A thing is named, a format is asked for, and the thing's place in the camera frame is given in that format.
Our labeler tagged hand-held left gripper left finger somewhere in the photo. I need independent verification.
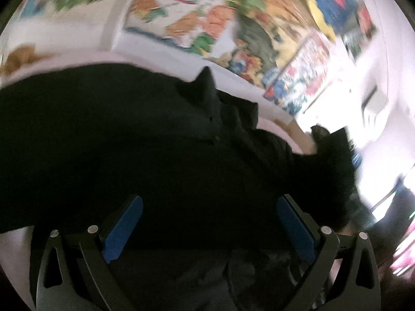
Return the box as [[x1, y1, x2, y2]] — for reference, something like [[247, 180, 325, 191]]
[[31, 194, 144, 311]]

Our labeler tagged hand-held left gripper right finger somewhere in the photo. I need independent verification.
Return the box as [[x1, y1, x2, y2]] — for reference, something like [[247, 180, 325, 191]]
[[276, 194, 382, 311]]

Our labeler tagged black garment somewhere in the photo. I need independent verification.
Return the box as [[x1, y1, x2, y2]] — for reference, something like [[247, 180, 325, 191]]
[[0, 63, 367, 311]]

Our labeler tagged colourful cartoon play mat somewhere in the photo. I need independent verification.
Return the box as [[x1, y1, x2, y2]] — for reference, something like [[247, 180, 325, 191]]
[[207, 0, 328, 88]]

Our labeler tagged brown cloth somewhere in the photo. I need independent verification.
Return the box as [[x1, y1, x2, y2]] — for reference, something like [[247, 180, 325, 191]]
[[0, 45, 49, 76]]

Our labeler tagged comic collage wall poster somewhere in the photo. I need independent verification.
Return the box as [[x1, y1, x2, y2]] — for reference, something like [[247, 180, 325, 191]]
[[262, 34, 333, 115]]

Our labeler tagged colourful map wall poster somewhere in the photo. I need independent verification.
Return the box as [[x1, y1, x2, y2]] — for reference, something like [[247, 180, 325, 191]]
[[125, 0, 239, 55]]

